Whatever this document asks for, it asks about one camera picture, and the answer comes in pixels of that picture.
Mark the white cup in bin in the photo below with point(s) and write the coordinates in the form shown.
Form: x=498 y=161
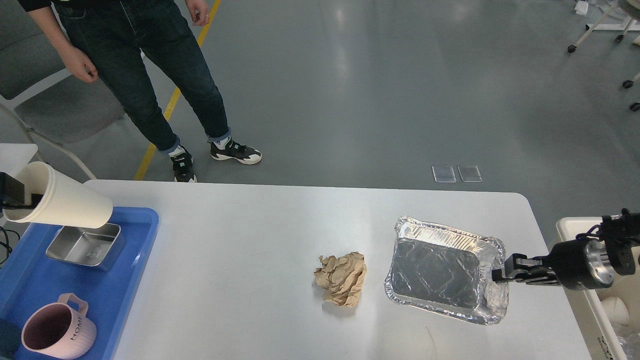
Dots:
x=615 y=310

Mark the white bin right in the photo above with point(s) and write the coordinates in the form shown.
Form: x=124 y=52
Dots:
x=592 y=317

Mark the white paper cup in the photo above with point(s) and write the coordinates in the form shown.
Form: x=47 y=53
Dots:
x=64 y=202

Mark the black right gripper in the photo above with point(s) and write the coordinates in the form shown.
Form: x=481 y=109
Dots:
x=576 y=264

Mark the stainless steel rectangular tray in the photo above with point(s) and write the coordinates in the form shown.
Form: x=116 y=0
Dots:
x=92 y=248

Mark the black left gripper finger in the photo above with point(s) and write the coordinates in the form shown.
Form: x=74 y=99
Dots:
x=14 y=196

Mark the brown paper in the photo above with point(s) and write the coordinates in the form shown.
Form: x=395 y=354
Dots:
x=342 y=278

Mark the seated person dark clothes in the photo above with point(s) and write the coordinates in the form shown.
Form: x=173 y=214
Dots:
x=105 y=40

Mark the white side table left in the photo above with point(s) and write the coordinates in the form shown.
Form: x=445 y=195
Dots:
x=15 y=156

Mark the clear floor plate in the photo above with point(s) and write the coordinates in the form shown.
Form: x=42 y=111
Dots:
x=444 y=174
x=470 y=173

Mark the clear floor plate right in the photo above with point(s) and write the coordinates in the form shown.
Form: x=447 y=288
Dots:
x=470 y=173

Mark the aluminium foil tray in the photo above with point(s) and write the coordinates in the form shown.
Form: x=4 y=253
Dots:
x=447 y=271

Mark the pink ribbed mug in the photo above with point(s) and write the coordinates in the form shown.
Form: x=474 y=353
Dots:
x=60 y=329

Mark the black caster wheels right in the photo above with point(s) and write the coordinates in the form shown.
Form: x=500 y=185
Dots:
x=631 y=88

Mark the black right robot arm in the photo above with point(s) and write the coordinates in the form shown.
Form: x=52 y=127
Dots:
x=619 y=233

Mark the clear floor plate left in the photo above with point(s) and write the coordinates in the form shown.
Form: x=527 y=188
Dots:
x=444 y=174

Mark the grey office chair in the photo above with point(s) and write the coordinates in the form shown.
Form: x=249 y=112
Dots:
x=66 y=112

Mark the white rolling cart frame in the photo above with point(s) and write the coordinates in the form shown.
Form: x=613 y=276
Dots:
x=630 y=10

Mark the blue plastic tray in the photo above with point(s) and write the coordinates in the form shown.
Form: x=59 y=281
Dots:
x=30 y=280

